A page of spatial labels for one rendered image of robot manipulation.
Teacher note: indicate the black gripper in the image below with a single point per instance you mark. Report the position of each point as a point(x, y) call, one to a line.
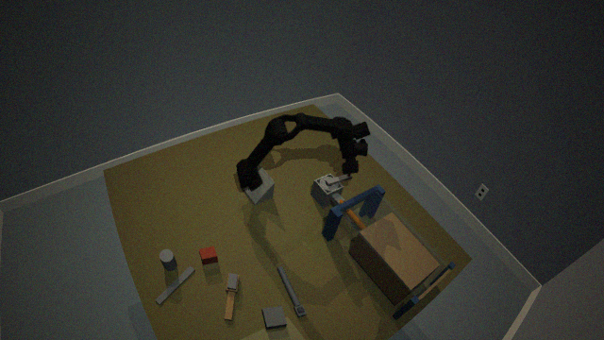
point(351, 165)

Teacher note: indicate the grey flat bar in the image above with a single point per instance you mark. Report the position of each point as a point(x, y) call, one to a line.
point(174, 285)

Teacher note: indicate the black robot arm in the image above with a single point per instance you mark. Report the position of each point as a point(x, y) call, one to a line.
point(276, 134)

